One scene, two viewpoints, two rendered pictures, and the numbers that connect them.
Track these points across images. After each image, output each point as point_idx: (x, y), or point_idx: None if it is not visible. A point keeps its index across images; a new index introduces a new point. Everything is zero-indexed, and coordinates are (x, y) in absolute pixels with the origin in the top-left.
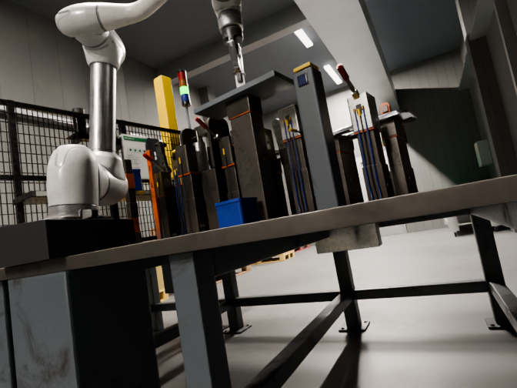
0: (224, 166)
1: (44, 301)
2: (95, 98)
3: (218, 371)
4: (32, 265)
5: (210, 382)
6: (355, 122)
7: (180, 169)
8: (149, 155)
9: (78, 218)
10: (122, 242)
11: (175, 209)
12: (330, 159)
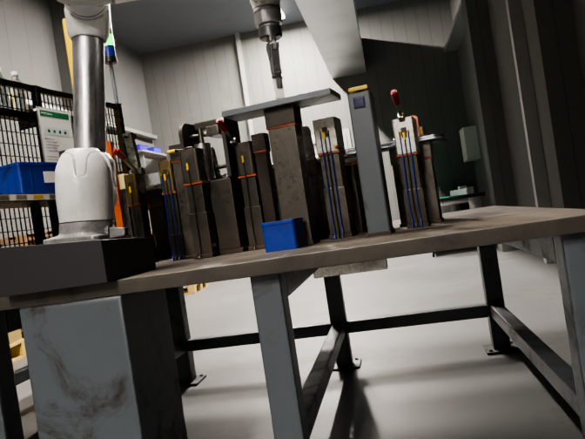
0: (241, 176)
1: (86, 329)
2: (85, 82)
3: (298, 381)
4: (61, 290)
5: (295, 389)
6: (399, 145)
7: (186, 177)
8: (110, 149)
9: (107, 236)
10: (147, 264)
11: None
12: (383, 185)
